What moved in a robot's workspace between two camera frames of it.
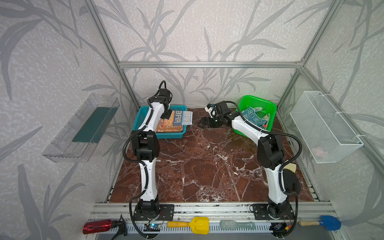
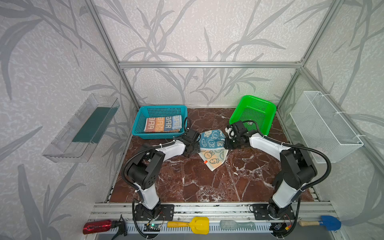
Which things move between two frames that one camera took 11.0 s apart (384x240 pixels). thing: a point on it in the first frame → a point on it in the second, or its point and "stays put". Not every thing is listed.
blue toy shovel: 328,222 stays put
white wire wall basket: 326,137 stays put
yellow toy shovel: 200,225 stays put
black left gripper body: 166,113 → 195,143
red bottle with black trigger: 96,226 stays put
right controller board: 279,227 stays put
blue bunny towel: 250,115 → 212,151
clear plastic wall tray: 77,140 stays put
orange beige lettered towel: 181,117 → 163,124
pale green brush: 231,225 stays put
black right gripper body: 210,121 → 231,141
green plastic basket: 266,108 stays put
